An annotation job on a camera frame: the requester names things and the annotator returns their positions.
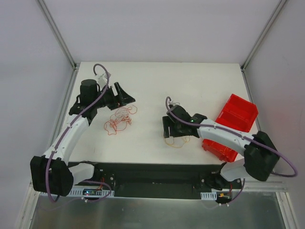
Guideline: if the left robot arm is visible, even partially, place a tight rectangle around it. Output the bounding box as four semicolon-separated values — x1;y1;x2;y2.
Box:
30;79;135;197

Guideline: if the orange thin cable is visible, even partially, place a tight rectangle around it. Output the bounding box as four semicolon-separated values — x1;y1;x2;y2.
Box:
103;104;138;135

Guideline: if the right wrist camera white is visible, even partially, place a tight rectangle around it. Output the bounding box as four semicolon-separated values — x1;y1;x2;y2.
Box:
167;101;181;109

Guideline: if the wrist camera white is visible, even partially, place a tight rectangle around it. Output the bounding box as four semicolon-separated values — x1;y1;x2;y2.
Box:
167;101;181;109
94;73;111;88

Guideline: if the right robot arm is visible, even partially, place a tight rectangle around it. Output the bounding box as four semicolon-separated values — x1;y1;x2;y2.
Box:
162;105;279;190

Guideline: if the red plastic compartment bin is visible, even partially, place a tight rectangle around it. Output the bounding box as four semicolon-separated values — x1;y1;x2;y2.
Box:
202;94;258;162

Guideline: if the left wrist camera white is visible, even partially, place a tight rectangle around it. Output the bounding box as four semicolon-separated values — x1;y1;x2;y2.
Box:
94;73;111;88

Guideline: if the yellow thin cable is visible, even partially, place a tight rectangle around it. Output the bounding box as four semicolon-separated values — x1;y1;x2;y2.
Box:
164;135;191;149

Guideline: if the white thin cable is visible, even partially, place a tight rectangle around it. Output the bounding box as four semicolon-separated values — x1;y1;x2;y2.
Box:
115;108;132;125

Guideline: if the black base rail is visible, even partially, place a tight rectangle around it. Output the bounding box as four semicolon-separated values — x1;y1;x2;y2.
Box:
68;161;248;198

